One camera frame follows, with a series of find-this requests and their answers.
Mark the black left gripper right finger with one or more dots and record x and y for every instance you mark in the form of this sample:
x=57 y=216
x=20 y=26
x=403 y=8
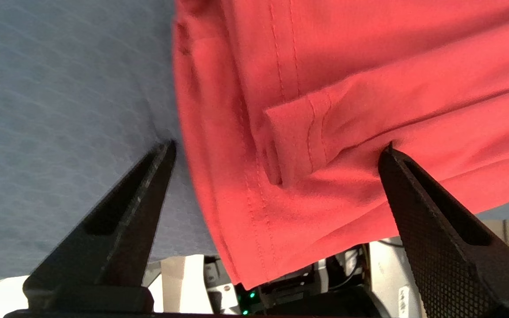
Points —
x=449 y=247

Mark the blue-grey bed sheet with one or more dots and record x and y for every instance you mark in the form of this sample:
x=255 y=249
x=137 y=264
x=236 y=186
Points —
x=60 y=88

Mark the red printed t-shirt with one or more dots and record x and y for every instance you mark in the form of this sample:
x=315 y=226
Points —
x=347 y=88

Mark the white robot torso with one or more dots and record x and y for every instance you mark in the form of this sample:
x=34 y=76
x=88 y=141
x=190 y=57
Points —
x=325 y=287

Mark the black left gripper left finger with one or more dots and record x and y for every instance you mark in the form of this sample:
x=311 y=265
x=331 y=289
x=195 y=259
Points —
x=113 y=243

